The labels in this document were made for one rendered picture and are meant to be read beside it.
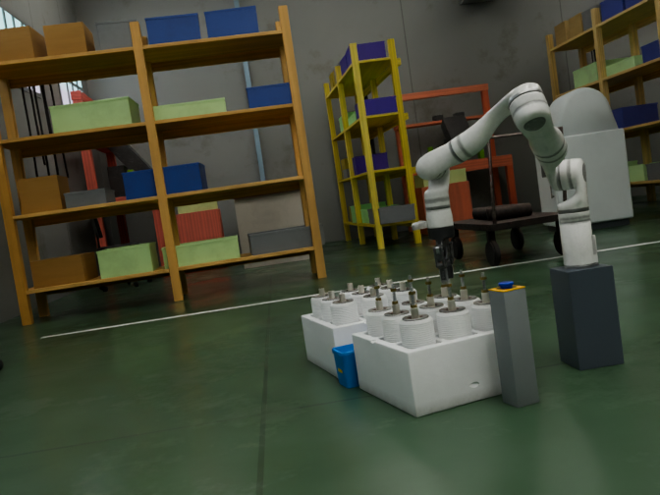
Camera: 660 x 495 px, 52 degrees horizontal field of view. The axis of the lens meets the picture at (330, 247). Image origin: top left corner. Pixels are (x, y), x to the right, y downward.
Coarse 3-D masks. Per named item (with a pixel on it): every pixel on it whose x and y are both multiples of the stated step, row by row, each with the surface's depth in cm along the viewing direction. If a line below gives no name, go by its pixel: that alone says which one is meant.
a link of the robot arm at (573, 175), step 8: (568, 160) 206; (576, 160) 204; (560, 168) 205; (568, 168) 204; (576, 168) 203; (584, 168) 205; (560, 176) 205; (568, 176) 204; (576, 176) 203; (584, 176) 204; (568, 184) 205; (576, 184) 203; (584, 184) 204; (576, 192) 204; (584, 192) 204; (568, 200) 206; (576, 200) 203; (584, 200) 204; (560, 208) 207; (568, 208) 205; (576, 208) 204; (584, 208) 204
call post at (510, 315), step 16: (496, 304) 182; (512, 304) 179; (496, 320) 183; (512, 320) 179; (528, 320) 181; (496, 336) 184; (512, 336) 179; (528, 336) 181; (512, 352) 179; (528, 352) 181; (512, 368) 180; (528, 368) 181; (512, 384) 181; (528, 384) 181; (512, 400) 182; (528, 400) 181
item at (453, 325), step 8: (440, 312) 195; (456, 312) 192; (464, 312) 192; (440, 320) 194; (448, 320) 192; (456, 320) 192; (464, 320) 192; (440, 328) 194; (448, 328) 192; (456, 328) 192; (464, 328) 192; (440, 336) 195; (448, 336) 193; (456, 336) 192; (464, 336) 192
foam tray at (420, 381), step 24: (360, 336) 213; (480, 336) 191; (360, 360) 215; (384, 360) 198; (408, 360) 183; (432, 360) 185; (456, 360) 188; (480, 360) 191; (360, 384) 218; (384, 384) 200; (408, 384) 185; (432, 384) 185; (456, 384) 188; (480, 384) 191; (408, 408) 188; (432, 408) 186
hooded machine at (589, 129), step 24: (576, 96) 620; (600, 96) 619; (552, 120) 643; (576, 120) 621; (600, 120) 621; (576, 144) 619; (600, 144) 618; (624, 144) 618; (600, 168) 620; (624, 168) 619; (552, 192) 635; (600, 192) 621; (624, 192) 621; (600, 216) 623; (624, 216) 622
